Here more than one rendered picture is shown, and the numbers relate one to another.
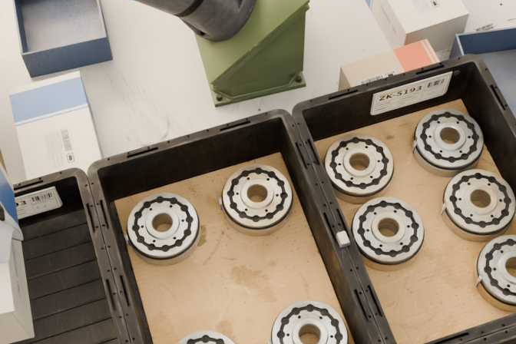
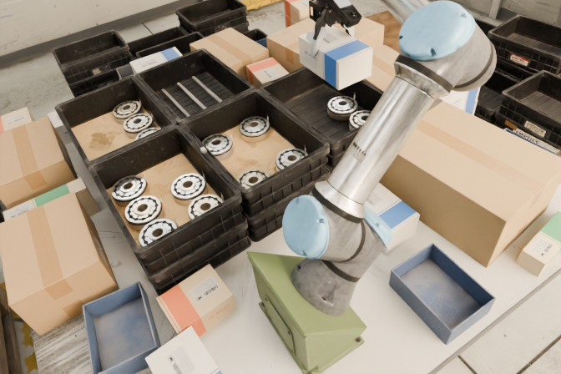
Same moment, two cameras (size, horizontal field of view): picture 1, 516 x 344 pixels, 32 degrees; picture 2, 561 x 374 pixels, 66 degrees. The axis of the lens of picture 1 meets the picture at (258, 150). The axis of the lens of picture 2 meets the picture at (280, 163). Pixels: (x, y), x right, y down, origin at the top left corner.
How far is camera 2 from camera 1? 1.49 m
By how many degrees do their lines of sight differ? 76
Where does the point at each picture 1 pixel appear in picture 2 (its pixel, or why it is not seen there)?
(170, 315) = (276, 143)
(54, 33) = (437, 289)
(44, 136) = (381, 199)
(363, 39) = (227, 355)
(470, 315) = (151, 176)
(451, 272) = (159, 188)
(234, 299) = (252, 154)
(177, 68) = not seen: hidden behind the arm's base
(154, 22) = (378, 320)
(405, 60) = (191, 311)
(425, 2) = (179, 357)
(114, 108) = not seen: hidden behind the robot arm
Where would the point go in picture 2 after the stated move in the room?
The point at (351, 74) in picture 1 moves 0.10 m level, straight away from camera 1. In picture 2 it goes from (224, 290) to (227, 327)
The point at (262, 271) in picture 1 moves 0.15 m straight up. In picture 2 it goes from (244, 165) to (236, 128)
